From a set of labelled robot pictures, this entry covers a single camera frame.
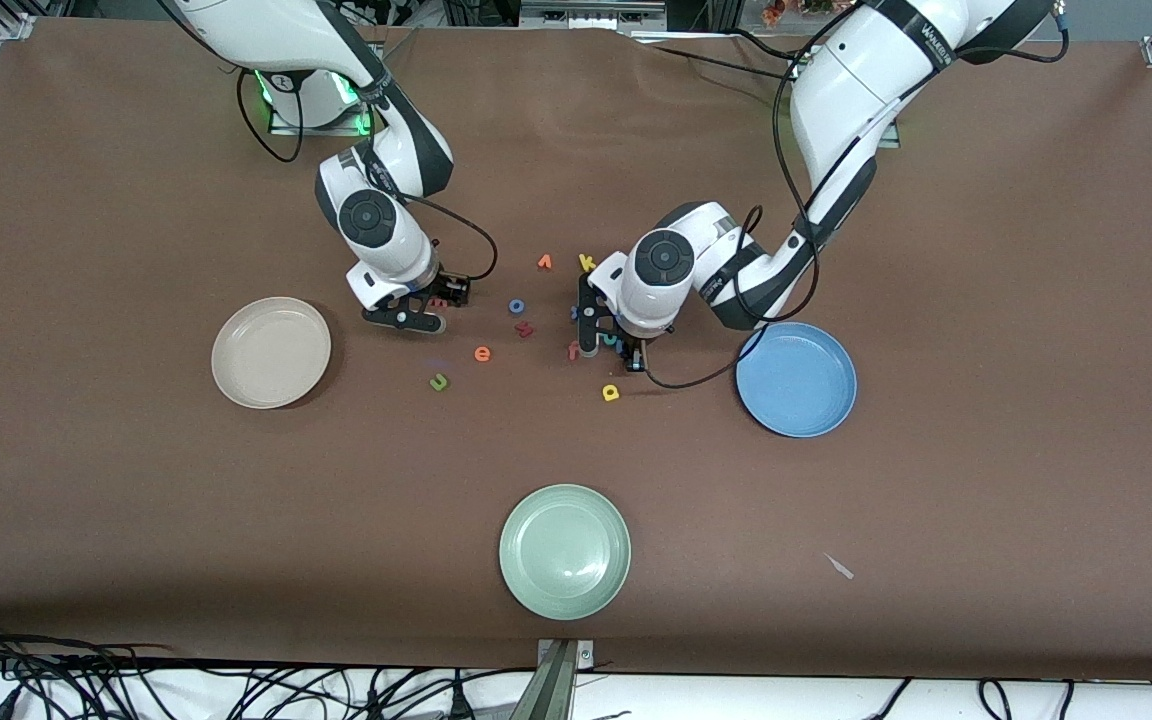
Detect blue round plate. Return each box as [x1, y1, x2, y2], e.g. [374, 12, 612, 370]
[735, 321, 858, 439]

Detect beige round plate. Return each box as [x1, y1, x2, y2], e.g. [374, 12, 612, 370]
[211, 296, 333, 410]

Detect pale green round plate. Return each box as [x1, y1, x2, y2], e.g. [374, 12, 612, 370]
[498, 484, 632, 621]

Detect grey metal background box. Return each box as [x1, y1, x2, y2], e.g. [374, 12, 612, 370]
[519, 0, 669, 31]

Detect orange background object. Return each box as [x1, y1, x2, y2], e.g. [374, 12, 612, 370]
[762, 0, 837, 27]

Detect brown table cover sheet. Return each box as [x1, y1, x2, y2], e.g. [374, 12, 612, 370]
[0, 18, 1152, 683]

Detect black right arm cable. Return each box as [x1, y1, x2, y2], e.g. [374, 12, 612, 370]
[234, 65, 499, 286]

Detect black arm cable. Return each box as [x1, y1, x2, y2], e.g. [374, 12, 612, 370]
[234, 65, 499, 286]
[636, 0, 1072, 391]

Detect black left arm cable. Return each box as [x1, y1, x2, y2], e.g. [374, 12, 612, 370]
[636, 0, 1072, 391]

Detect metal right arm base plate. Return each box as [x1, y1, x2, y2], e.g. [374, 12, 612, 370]
[269, 95, 383, 137]

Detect black base cable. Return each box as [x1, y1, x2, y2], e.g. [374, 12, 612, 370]
[626, 35, 799, 81]

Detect aluminium profile post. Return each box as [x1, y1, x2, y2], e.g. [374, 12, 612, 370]
[509, 638, 597, 720]

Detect black floor cable tangle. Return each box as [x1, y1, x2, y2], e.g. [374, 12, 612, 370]
[0, 615, 537, 720]

